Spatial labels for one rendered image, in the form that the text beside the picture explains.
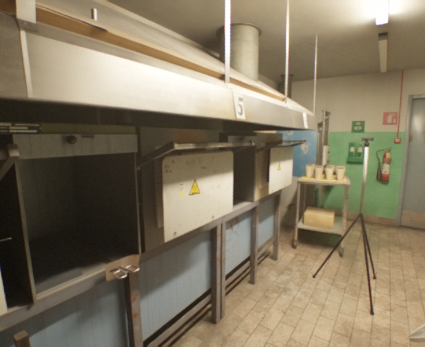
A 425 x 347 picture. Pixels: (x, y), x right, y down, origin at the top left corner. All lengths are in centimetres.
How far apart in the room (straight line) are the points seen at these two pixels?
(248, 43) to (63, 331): 252
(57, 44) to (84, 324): 110
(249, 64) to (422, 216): 370
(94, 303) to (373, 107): 457
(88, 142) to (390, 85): 452
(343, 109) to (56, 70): 456
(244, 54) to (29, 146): 208
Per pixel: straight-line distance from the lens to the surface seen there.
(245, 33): 266
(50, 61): 70
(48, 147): 97
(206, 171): 136
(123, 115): 159
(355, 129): 482
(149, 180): 122
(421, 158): 486
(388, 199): 490
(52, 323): 126
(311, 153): 394
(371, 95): 486
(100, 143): 105
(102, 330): 142
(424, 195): 494
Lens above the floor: 141
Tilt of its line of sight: 8 degrees down
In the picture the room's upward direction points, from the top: straight up
